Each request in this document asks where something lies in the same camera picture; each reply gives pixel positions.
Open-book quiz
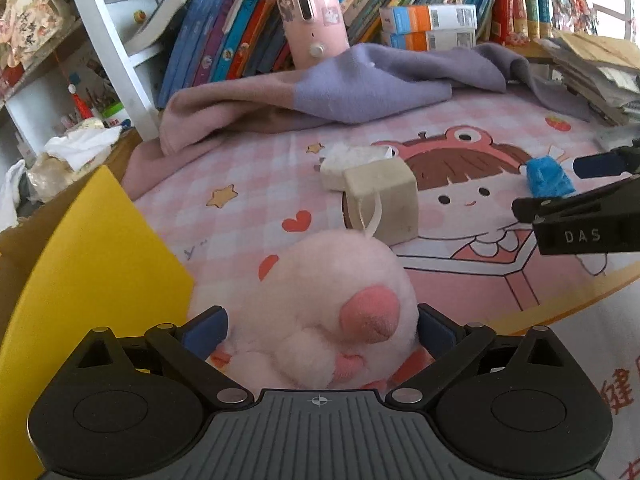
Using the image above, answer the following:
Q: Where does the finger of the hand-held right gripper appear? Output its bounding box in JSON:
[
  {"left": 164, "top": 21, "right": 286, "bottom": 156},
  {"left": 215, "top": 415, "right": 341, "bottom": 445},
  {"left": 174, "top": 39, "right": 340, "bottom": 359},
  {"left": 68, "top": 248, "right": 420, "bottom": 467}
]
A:
[
  {"left": 511, "top": 175, "right": 640, "bottom": 224},
  {"left": 571, "top": 144, "right": 640, "bottom": 181}
]

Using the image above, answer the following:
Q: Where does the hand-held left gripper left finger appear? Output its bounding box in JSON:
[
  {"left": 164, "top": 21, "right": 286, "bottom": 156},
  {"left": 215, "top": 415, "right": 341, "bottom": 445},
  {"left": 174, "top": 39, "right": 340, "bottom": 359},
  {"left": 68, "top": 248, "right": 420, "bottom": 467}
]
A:
[{"left": 67, "top": 305, "right": 254, "bottom": 409}]

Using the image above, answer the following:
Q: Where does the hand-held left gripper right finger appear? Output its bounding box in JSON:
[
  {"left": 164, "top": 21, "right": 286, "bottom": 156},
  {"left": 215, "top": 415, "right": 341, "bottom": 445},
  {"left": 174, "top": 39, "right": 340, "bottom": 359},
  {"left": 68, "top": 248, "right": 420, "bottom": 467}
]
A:
[{"left": 385, "top": 303, "right": 584, "bottom": 407}]

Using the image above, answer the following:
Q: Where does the blue plastic cover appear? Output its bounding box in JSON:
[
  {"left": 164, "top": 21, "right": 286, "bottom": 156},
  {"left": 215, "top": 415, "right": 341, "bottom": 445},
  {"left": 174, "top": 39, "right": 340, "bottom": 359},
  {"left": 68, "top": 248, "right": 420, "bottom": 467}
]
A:
[{"left": 524, "top": 155, "right": 577, "bottom": 198}]

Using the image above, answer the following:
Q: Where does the pink plush pig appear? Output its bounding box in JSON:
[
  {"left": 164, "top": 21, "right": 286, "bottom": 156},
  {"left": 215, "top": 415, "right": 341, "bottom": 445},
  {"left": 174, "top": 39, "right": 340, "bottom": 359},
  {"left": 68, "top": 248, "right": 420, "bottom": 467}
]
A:
[{"left": 187, "top": 192, "right": 437, "bottom": 392}]

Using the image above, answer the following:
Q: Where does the yellow cardboard box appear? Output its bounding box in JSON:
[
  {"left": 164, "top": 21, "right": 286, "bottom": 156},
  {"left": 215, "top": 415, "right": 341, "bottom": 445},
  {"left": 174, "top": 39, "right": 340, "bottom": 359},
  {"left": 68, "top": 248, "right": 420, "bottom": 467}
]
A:
[{"left": 0, "top": 164, "right": 196, "bottom": 480}]

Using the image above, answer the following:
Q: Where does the stack of papers and envelopes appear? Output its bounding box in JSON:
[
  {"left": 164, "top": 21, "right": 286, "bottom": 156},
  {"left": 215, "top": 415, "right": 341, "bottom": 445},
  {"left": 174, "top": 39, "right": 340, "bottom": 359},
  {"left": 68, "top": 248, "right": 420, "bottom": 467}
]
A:
[{"left": 537, "top": 29, "right": 640, "bottom": 129}]

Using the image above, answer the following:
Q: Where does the beige cube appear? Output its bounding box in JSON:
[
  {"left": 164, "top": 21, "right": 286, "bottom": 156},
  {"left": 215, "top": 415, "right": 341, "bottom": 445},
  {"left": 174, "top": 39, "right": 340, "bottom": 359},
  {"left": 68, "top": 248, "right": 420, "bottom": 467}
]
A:
[{"left": 342, "top": 161, "right": 420, "bottom": 246}]

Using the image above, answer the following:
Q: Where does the pink checked tablecloth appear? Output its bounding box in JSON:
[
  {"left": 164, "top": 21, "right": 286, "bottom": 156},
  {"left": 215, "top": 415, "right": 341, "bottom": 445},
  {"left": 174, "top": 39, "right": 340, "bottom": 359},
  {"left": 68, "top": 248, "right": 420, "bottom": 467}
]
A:
[{"left": 131, "top": 84, "right": 640, "bottom": 480}]

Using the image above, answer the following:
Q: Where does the row of red books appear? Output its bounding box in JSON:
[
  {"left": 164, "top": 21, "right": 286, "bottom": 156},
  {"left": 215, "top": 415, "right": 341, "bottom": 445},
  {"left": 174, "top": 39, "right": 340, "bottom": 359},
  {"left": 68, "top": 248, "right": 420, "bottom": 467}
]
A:
[{"left": 492, "top": 0, "right": 602, "bottom": 47}]

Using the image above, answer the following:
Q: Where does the white tissue packet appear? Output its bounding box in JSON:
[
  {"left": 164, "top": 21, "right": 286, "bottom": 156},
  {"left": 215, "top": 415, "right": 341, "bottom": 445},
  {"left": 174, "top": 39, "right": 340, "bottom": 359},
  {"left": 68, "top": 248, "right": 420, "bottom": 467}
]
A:
[{"left": 318, "top": 142, "right": 396, "bottom": 192}]

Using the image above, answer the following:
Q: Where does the orange and white carton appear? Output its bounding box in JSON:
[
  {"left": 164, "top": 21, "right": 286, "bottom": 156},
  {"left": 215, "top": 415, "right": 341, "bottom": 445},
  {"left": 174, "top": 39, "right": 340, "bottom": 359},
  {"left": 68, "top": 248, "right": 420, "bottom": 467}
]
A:
[
  {"left": 378, "top": 3, "right": 479, "bottom": 34},
  {"left": 382, "top": 29, "right": 477, "bottom": 52}
]

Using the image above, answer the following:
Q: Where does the crumpled white paper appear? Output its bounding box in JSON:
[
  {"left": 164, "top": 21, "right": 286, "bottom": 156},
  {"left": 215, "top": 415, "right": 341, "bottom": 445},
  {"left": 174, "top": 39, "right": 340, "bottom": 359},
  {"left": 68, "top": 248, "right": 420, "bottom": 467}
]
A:
[{"left": 27, "top": 119, "right": 124, "bottom": 192}]

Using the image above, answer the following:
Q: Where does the purple and pink blanket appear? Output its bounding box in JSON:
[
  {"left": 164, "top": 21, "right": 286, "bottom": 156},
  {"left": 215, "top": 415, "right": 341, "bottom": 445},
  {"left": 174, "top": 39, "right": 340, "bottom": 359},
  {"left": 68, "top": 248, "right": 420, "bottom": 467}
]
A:
[{"left": 121, "top": 42, "right": 602, "bottom": 202}]

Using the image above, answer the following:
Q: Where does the white plastic bag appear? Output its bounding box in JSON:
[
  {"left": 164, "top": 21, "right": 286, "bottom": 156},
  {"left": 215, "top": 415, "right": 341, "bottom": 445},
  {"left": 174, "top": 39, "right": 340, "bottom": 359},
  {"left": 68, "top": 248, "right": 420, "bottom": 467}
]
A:
[{"left": 0, "top": 159, "right": 27, "bottom": 232}]

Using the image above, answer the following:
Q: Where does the row of colourful books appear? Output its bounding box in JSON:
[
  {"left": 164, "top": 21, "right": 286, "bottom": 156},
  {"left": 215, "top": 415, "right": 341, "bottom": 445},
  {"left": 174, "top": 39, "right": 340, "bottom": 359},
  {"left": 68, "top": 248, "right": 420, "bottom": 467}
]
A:
[{"left": 155, "top": 0, "right": 507, "bottom": 111}]

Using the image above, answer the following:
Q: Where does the pink cylindrical device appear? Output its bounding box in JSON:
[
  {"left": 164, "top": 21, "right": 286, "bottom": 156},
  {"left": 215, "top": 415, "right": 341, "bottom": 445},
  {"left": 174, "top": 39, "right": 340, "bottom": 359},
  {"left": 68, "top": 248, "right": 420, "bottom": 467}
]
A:
[{"left": 271, "top": 0, "right": 351, "bottom": 70}]

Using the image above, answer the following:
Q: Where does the white bookshelf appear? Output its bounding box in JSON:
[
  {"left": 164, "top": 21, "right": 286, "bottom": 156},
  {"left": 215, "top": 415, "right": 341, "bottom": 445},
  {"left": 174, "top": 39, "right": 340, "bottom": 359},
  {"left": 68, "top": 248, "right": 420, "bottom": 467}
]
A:
[{"left": 0, "top": 0, "right": 281, "bottom": 156}]

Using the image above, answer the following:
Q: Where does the thick white book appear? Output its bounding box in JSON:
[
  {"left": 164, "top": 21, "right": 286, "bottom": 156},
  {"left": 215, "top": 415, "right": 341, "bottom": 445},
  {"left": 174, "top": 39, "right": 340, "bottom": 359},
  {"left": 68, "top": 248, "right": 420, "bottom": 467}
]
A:
[{"left": 124, "top": 0, "right": 202, "bottom": 54}]

